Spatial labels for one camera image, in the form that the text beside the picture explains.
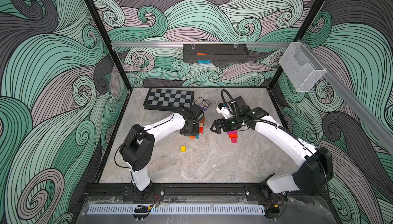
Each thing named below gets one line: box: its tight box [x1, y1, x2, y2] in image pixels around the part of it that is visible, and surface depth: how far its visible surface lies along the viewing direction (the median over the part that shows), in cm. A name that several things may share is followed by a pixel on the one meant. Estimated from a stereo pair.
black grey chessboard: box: [142, 87, 195, 111], surface depth 110 cm
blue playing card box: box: [199, 98, 212, 111], surface depth 109 cm
